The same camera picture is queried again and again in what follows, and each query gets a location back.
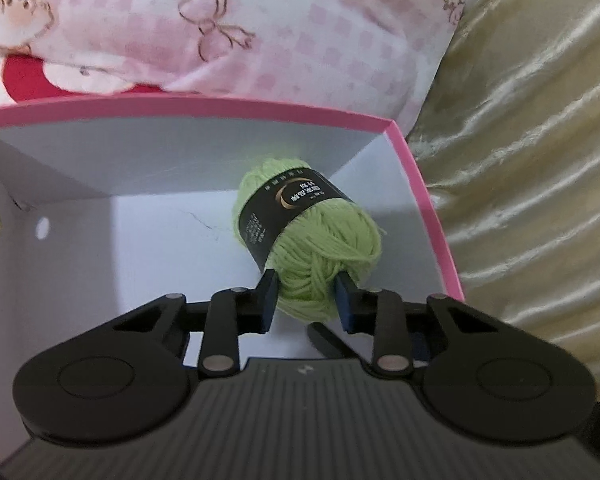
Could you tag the pink cardboard box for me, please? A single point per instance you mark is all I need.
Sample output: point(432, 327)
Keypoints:
point(155, 240)

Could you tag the green yarn ball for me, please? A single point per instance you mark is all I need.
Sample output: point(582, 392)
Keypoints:
point(325, 250)

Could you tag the pink printed pillow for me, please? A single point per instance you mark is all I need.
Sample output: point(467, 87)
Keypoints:
point(290, 25)

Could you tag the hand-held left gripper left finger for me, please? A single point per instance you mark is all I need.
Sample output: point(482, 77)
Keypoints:
point(266, 305)

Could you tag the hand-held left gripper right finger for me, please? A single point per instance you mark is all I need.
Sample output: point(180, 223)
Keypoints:
point(344, 305)

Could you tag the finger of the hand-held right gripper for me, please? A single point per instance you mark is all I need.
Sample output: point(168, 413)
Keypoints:
point(327, 340)

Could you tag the golden satin cloth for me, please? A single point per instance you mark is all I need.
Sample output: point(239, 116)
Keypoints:
point(530, 160)

